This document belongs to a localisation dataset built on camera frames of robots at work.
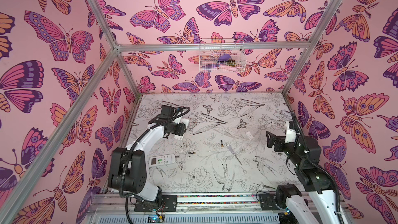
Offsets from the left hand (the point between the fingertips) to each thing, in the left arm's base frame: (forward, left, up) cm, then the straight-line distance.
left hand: (182, 126), depth 90 cm
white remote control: (-3, 0, +10) cm, 11 cm away
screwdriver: (-12, -30, -10) cm, 33 cm away
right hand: (-11, -47, +14) cm, 50 cm away
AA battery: (-6, -23, -10) cm, 26 cm away
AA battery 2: (-12, -5, -10) cm, 16 cm away
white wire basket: (+38, -24, +22) cm, 50 cm away
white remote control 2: (-16, +10, -9) cm, 22 cm away
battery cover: (0, -41, -10) cm, 43 cm away
